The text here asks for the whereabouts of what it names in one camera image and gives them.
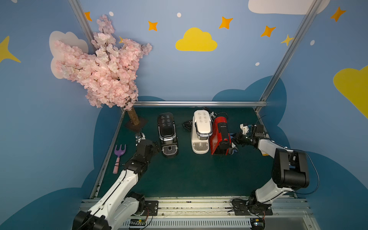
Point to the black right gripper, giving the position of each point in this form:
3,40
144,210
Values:
243,139

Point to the red coffee machine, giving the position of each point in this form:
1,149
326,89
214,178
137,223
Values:
220,140

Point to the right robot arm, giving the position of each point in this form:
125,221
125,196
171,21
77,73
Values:
289,171

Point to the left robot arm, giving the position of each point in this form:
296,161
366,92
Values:
118,204

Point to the white coffee machine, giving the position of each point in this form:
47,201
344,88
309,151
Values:
201,132

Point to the black coffee machine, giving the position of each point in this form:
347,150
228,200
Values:
167,135

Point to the purple toy garden fork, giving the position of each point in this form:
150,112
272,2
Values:
119,151

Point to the pink cherry blossom tree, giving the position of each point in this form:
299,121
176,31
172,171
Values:
109,74

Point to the aluminium frame rail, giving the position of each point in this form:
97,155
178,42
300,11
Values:
200,104

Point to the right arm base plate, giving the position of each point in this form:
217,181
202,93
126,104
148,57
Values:
245,208

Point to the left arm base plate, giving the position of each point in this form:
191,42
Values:
149,207

